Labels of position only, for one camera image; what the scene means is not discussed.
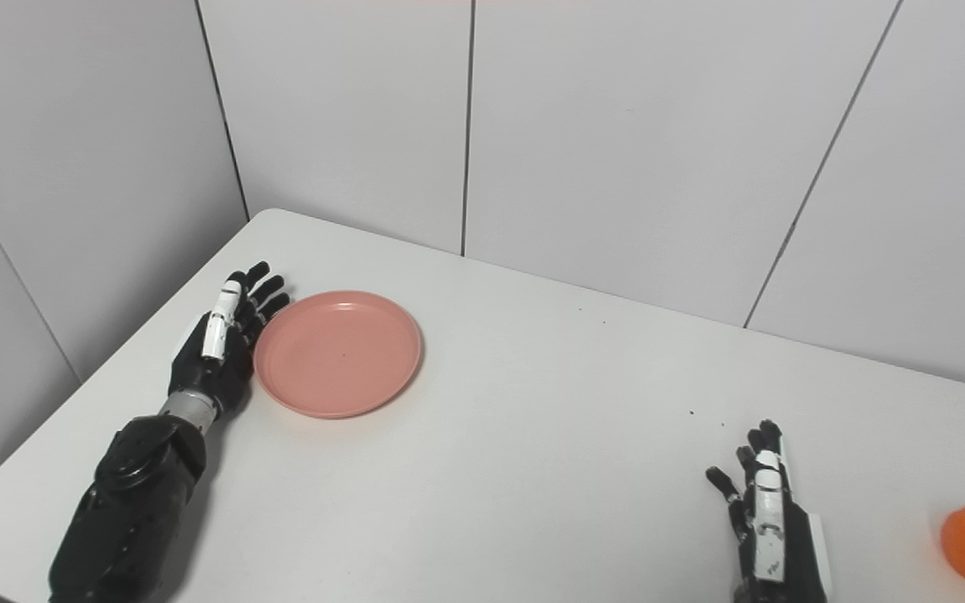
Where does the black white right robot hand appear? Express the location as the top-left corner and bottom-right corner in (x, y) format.
(706, 420), (832, 603)

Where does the pink round plate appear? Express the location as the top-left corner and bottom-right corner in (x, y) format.
(253, 291), (423, 419)

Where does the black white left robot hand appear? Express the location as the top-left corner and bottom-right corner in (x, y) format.
(168, 261), (291, 413)

